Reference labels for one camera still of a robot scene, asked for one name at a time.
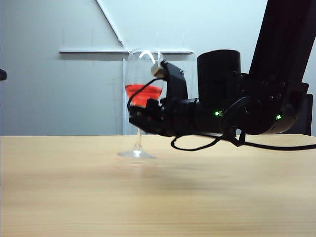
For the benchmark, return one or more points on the white diagonal wall strip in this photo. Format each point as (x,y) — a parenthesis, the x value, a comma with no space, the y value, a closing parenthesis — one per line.
(108,21)

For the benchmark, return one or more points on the white vertical wall strip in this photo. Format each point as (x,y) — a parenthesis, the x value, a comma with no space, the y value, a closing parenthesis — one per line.
(124,74)

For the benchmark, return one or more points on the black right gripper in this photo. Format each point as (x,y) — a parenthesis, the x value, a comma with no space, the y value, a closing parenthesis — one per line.
(177,116)

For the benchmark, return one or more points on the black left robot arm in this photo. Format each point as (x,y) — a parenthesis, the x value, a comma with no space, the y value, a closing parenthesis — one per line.
(2,74)

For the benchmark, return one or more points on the red liquid in glass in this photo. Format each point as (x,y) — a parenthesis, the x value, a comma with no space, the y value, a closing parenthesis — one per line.
(154,92)

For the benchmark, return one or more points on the white horizontal wall strip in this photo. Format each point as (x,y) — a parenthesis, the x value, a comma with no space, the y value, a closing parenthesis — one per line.
(98,51)

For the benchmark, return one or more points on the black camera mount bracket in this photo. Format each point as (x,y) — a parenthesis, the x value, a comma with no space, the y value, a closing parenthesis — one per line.
(176,81)

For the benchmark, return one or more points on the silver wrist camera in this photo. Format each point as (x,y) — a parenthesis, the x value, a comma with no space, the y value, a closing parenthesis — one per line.
(158,69)

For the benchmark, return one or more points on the black office chair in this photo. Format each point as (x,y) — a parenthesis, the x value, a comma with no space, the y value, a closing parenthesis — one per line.
(307,111)

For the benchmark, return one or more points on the clear stemmed wine glass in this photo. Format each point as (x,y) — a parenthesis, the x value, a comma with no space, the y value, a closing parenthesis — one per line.
(134,71)

